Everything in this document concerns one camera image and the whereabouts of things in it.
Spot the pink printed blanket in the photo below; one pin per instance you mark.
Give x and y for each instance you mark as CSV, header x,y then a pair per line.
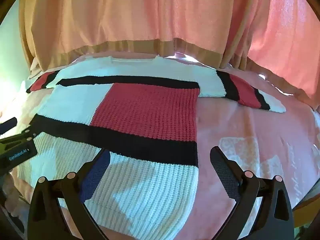
x,y
250,140

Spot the colour-block knit sweater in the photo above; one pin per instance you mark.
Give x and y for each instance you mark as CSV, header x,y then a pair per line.
x,y
145,120

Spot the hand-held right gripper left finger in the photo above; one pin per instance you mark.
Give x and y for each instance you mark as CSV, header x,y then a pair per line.
x,y
96,173

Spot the orange pink curtain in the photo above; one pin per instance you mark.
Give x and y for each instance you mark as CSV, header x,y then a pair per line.
x,y
140,15

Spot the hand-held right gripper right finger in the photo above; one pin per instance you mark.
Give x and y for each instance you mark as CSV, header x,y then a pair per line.
x,y
225,171

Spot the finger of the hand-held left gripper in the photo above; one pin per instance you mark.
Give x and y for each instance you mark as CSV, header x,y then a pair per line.
x,y
28,133
8,125

